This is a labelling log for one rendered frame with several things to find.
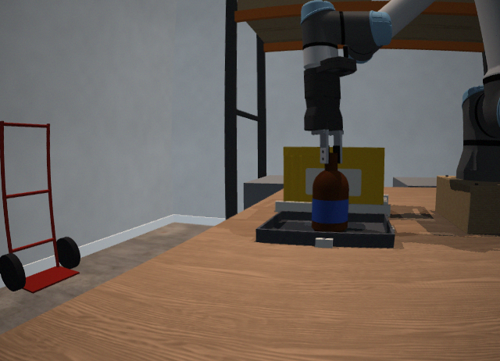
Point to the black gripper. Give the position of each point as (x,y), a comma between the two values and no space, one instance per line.
(323,94)

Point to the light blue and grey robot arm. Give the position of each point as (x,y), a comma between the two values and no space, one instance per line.
(365,32)

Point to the brown bottle with blue label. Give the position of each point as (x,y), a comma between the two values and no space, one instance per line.
(330,192)

